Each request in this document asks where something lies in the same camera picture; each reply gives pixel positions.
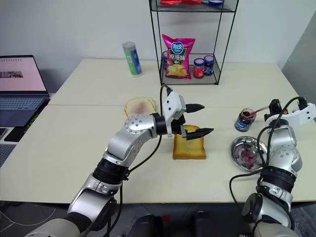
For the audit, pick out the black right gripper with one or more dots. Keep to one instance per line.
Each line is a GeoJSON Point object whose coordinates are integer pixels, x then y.
{"type": "Point", "coordinates": [274, 116]}

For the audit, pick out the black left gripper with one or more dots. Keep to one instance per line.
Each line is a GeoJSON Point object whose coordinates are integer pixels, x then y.
{"type": "Point", "coordinates": [178, 123]}

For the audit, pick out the metal spoon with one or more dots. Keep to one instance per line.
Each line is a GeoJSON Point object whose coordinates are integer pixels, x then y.
{"type": "Point", "coordinates": [261, 109]}

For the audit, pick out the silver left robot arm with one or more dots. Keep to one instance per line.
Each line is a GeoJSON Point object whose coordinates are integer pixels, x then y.
{"type": "Point", "coordinates": [138, 128]}

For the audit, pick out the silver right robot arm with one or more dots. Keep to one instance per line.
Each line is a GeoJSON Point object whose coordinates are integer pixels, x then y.
{"type": "Point", "coordinates": [284, 158]}

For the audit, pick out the toasted bread slice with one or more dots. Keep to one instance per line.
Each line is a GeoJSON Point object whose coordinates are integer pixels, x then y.
{"type": "Point", "coordinates": [189, 148]}

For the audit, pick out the open blueberry jam jar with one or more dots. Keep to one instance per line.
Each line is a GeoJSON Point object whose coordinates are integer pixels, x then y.
{"type": "Point", "coordinates": [244, 121]}

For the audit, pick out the plain white bread slice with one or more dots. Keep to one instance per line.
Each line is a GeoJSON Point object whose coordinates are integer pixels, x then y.
{"type": "Point", "coordinates": [154, 105]}

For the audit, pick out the red label jam jar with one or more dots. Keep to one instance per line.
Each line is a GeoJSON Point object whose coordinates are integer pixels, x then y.
{"type": "Point", "coordinates": [199, 68]}

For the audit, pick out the blue label jam jar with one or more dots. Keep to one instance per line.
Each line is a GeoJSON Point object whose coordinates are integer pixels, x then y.
{"type": "Point", "coordinates": [209, 65]}

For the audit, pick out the white bread slice with jam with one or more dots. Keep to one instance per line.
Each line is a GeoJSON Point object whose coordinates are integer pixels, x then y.
{"type": "Point", "coordinates": [138, 106]}

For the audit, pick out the round metal plate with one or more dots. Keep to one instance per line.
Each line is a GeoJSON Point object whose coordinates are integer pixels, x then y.
{"type": "Point", "coordinates": [248, 153]}

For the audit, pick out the pink potato chips bag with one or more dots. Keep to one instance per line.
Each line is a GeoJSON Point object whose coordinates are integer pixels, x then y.
{"type": "Point", "coordinates": [178, 59]}

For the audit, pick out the green blue cylindrical can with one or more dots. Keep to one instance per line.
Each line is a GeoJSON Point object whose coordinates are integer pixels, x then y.
{"type": "Point", "coordinates": [132, 59]}

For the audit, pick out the dark rounded robot part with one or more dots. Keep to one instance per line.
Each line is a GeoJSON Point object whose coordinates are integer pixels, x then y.
{"type": "Point", "coordinates": [145, 225]}
{"type": "Point", "coordinates": [214, 224]}

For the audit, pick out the blue round tin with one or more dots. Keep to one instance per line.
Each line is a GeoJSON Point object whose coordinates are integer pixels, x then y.
{"type": "Point", "coordinates": [216, 2]}

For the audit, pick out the red snack packet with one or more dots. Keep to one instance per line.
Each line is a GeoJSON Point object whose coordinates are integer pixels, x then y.
{"type": "Point", "coordinates": [177, 2]}

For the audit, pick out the open blue laptop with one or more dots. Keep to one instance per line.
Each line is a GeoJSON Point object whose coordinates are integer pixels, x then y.
{"type": "Point", "coordinates": [22, 81]}

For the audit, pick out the black smartphone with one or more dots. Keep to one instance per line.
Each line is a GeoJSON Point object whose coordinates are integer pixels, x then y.
{"type": "Point", "coordinates": [14, 134]}

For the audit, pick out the blue grid mat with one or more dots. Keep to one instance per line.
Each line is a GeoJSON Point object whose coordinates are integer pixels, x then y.
{"type": "Point", "coordinates": [6, 154]}

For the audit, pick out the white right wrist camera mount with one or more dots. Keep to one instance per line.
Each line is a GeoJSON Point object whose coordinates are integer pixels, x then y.
{"type": "Point", "coordinates": [300, 116]}

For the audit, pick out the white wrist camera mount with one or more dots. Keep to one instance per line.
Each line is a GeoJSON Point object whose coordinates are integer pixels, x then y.
{"type": "Point", "coordinates": [300, 116]}
{"type": "Point", "coordinates": [172, 106]}

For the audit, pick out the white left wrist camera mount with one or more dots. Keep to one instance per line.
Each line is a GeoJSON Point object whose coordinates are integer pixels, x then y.
{"type": "Point", "coordinates": [172, 106]}

